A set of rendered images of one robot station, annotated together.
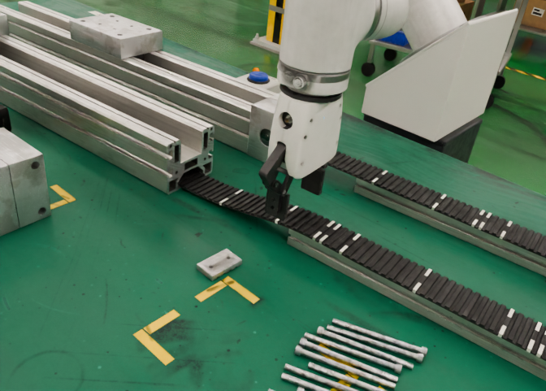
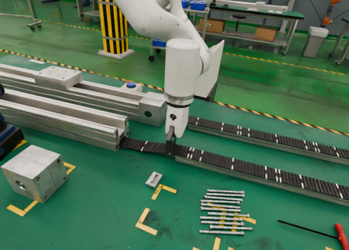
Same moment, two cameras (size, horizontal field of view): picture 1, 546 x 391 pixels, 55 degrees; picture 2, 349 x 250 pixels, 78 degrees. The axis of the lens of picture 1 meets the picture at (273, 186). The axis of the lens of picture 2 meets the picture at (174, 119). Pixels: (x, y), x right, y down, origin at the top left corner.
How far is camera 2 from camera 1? 0.19 m
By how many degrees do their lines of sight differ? 16
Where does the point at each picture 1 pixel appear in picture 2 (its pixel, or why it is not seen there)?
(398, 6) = (208, 62)
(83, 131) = (64, 130)
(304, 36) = (178, 83)
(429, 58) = not seen: hidden behind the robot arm
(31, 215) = (60, 182)
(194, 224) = (134, 163)
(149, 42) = (77, 78)
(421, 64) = not seen: hidden behind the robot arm
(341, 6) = (192, 70)
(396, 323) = (228, 183)
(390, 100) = not seen: hidden behind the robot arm
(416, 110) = (197, 86)
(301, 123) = (180, 117)
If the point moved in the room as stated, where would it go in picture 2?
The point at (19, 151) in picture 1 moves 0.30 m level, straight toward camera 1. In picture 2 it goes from (48, 156) to (112, 241)
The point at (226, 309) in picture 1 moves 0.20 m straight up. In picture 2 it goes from (166, 199) to (170, 144)
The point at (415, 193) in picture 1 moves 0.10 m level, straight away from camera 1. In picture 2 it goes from (213, 125) to (210, 112)
